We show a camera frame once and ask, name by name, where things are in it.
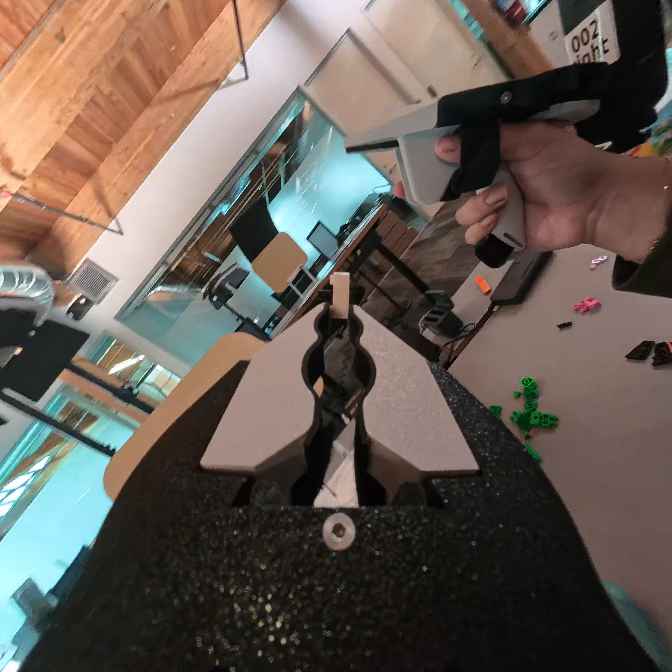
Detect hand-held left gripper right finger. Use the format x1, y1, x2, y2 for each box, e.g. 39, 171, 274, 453
351, 303, 480, 506

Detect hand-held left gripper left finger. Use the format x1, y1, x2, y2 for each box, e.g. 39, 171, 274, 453
201, 303, 326, 506

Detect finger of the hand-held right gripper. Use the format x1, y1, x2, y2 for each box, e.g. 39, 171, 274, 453
345, 101, 442, 154

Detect green toy bricks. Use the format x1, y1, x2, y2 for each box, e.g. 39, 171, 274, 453
489, 375, 560, 464

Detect small white toy brick piece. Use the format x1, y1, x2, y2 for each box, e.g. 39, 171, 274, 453
331, 272, 351, 321

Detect brown wooden desk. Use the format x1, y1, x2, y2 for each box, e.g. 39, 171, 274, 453
278, 202, 426, 337

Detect person's right hand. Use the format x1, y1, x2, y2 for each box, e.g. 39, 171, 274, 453
394, 126, 672, 263

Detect stack of cardboard boxes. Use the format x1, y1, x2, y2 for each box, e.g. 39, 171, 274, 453
375, 210, 426, 263

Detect grey battery charger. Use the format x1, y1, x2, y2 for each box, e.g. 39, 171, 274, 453
422, 289, 455, 337

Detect black office chair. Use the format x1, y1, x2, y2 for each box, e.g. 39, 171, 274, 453
202, 262, 250, 316

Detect small black monitor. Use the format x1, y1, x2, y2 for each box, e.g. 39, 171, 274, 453
306, 222, 337, 258

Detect black power bank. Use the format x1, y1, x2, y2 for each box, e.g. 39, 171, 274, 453
491, 251, 553, 305

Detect black light panel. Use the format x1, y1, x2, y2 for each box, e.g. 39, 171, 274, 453
0, 309, 91, 402

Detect black power bank cable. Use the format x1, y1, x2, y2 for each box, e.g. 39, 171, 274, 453
441, 302, 498, 371

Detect large black wall screen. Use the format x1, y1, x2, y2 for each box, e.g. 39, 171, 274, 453
228, 201, 277, 263

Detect silver air duct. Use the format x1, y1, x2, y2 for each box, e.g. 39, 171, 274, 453
0, 267, 56, 310

